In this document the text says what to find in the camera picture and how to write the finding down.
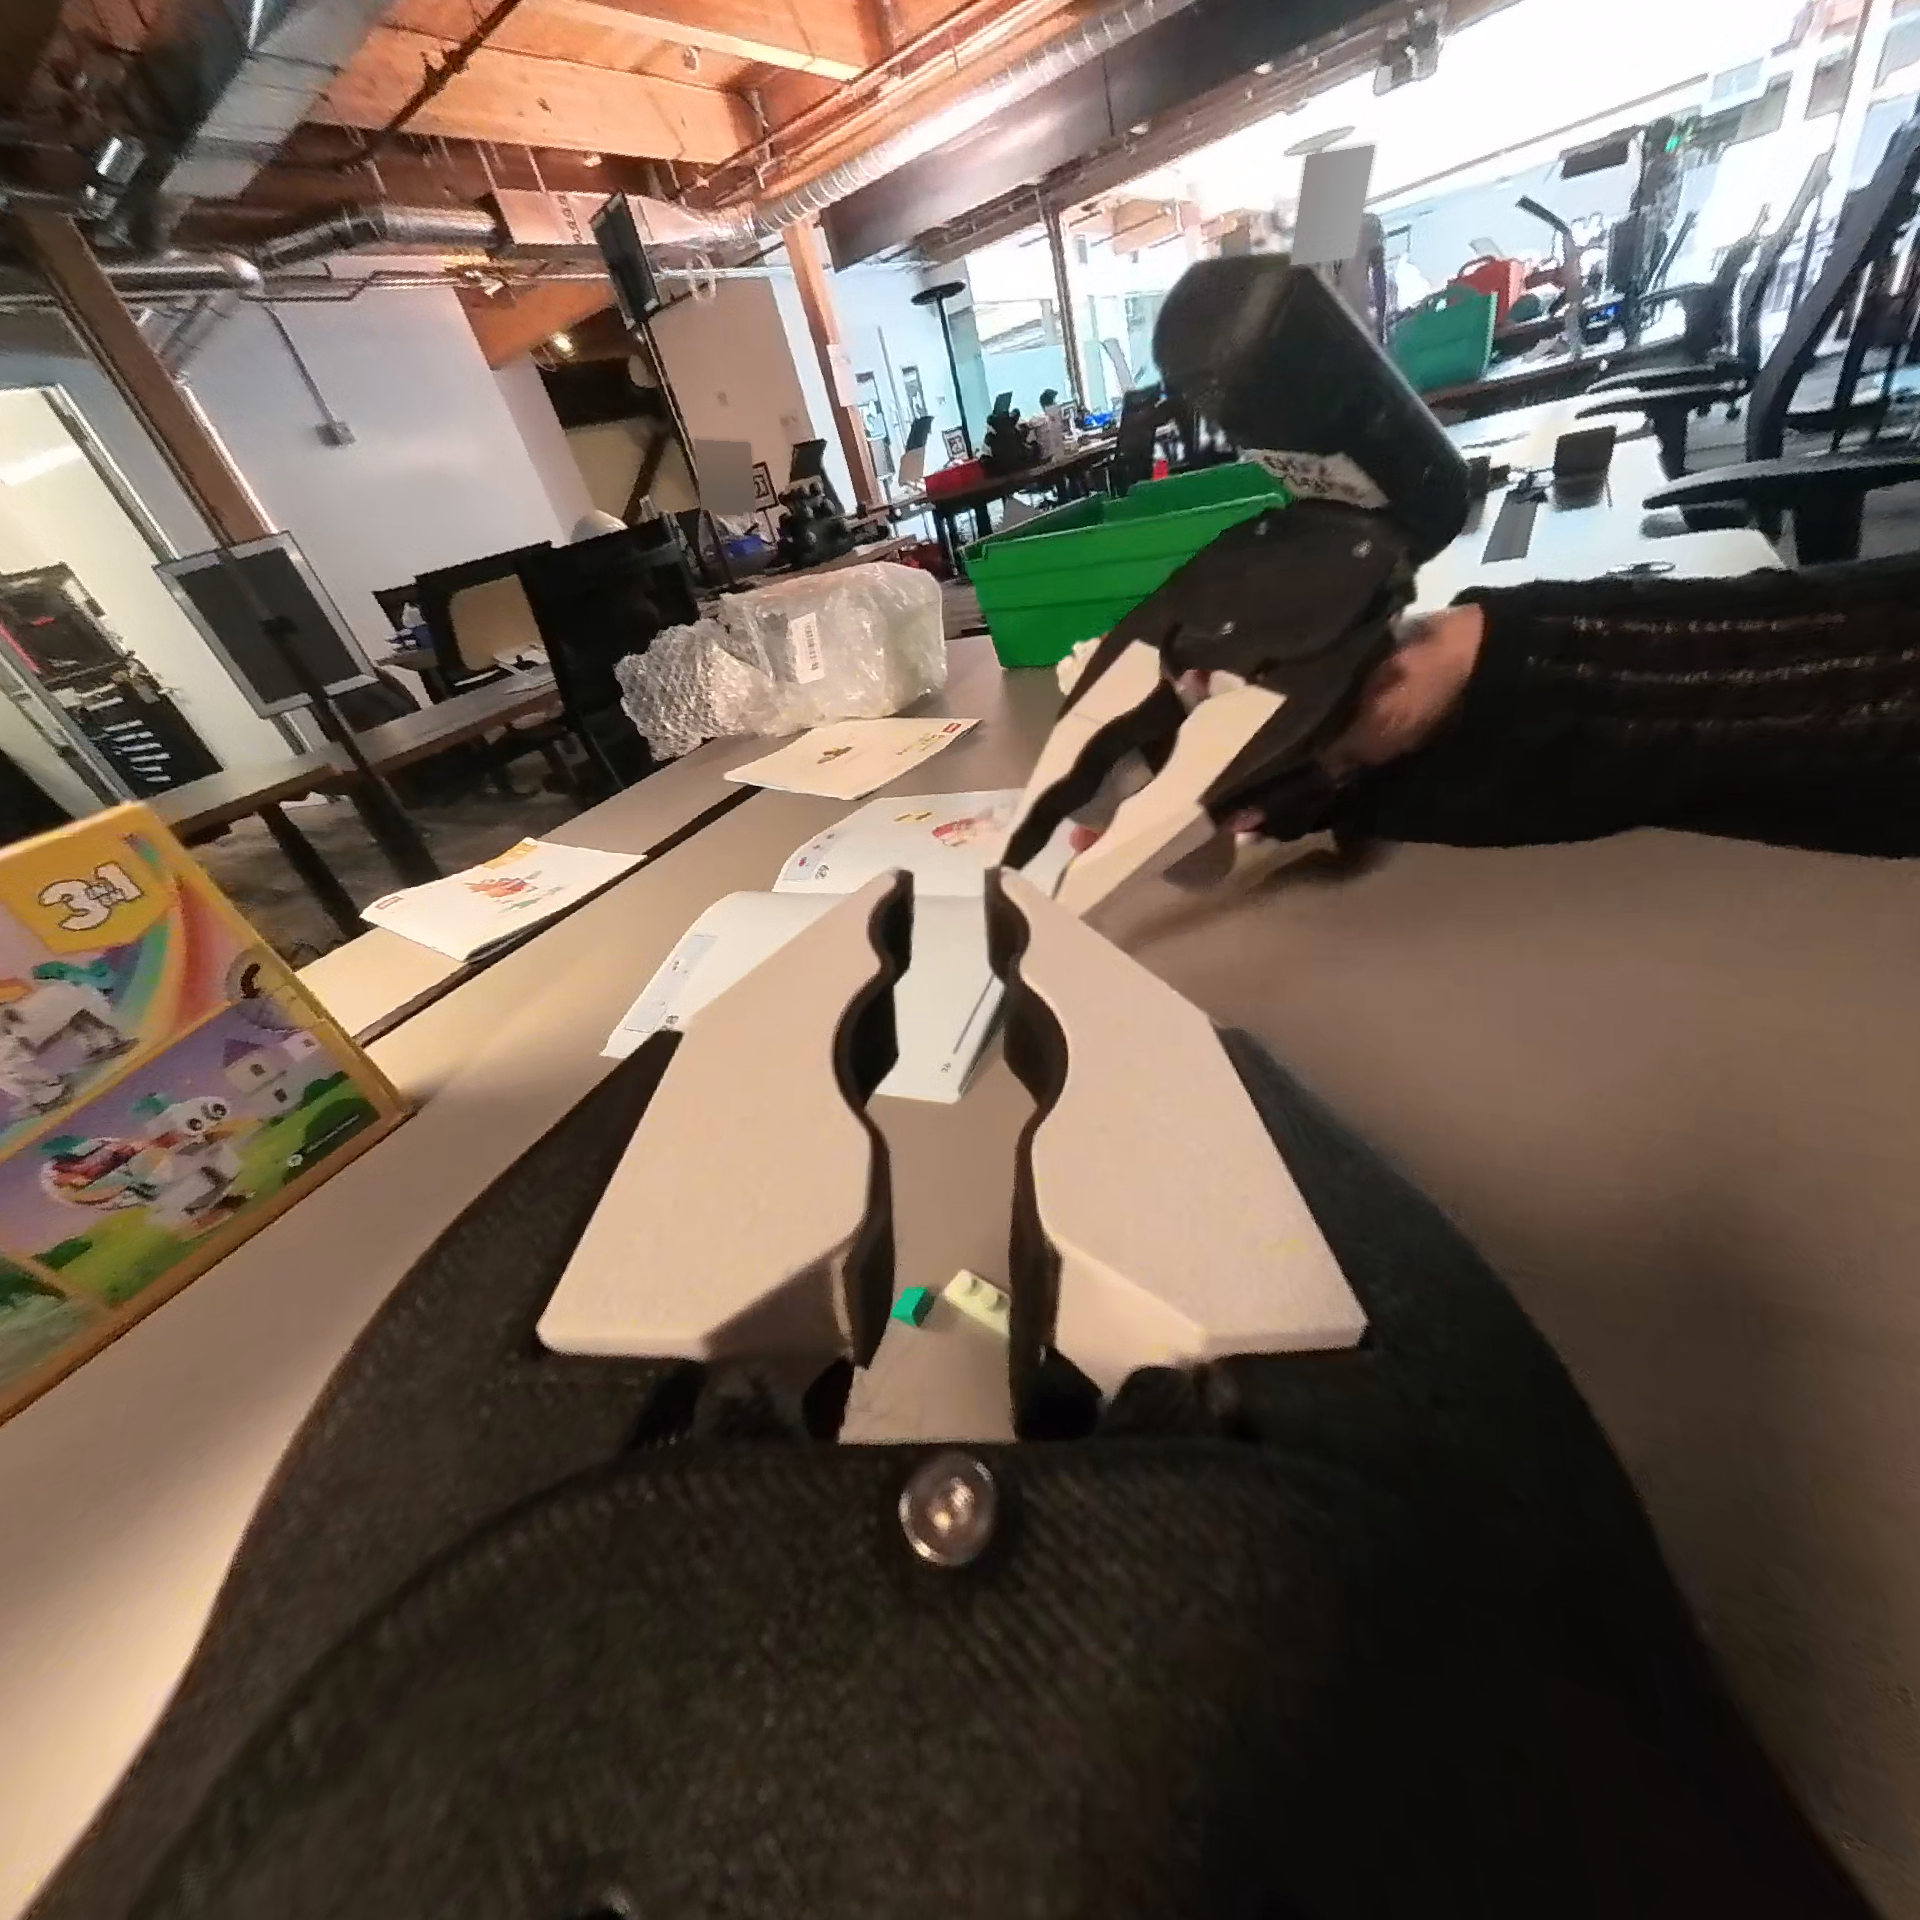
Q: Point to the open instruction booklet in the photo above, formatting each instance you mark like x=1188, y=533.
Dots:
x=709, y=964

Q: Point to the colourful lego box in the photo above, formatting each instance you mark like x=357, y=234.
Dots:
x=144, y=1111

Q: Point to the bubble wrap sheet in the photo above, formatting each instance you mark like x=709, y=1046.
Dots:
x=673, y=692

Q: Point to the small dark green lego piece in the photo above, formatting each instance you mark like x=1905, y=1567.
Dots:
x=912, y=1310

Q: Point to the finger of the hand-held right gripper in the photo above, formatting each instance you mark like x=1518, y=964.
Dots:
x=1185, y=801
x=1080, y=725

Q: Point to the black desk partition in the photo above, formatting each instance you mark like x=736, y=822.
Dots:
x=572, y=645

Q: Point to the black hanging monitor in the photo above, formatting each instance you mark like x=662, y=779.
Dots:
x=623, y=258

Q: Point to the closed instruction booklet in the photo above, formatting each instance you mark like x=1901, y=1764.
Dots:
x=500, y=895
x=850, y=757

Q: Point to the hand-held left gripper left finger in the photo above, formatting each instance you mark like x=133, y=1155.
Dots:
x=720, y=1180

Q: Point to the green storage tote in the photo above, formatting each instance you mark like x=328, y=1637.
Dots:
x=1441, y=338

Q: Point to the person's right forearm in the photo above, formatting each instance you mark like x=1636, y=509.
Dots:
x=1653, y=710

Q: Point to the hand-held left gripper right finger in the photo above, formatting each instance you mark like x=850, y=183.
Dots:
x=1185, y=1180

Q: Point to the black office chair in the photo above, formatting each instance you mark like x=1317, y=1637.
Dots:
x=1787, y=462
x=1665, y=351

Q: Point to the large silver spiral duct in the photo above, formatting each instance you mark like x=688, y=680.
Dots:
x=256, y=77

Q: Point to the dark wooden desk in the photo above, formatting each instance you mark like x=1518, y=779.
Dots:
x=238, y=791

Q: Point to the clear plastic wrapped package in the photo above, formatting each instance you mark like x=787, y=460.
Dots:
x=840, y=645

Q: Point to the grey framed screen on stand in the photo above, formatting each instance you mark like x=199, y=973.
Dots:
x=270, y=620

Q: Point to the person's right hand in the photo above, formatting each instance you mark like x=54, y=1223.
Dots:
x=1418, y=692

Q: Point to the pale green lego plate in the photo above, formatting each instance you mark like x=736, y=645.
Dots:
x=979, y=1298

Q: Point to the green plastic bin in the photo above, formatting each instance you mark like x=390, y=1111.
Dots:
x=1110, y=571

